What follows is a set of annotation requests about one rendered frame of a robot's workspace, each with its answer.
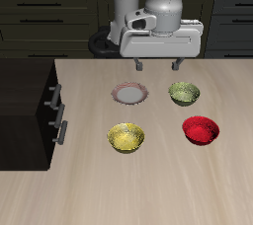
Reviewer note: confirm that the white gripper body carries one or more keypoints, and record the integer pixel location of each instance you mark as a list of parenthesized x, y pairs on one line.
[(158, 43)]

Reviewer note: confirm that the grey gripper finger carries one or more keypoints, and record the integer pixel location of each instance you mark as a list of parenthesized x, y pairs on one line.
[(177, 63), (138, 64)]

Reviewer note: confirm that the green bowl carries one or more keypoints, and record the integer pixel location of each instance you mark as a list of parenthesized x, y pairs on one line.
[(184, 93)]

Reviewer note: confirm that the red bowl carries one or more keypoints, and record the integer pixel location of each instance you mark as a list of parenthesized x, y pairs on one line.
[(201, 130)]

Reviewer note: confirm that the yellow bowl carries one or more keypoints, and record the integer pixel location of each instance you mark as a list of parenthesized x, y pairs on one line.
[(126, 137)]

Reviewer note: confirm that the dark wooden cabinet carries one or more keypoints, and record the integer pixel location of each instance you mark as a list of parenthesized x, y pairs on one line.
[(24, 113)]

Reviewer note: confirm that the pink fluted dish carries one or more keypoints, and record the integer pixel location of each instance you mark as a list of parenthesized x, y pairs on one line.
[(129, 93)]

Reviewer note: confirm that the dark kitchen cupboards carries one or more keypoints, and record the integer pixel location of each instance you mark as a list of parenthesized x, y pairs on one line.
[(46, 21)]

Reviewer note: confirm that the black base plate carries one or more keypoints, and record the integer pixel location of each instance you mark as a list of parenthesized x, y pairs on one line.
[(100, 47)]

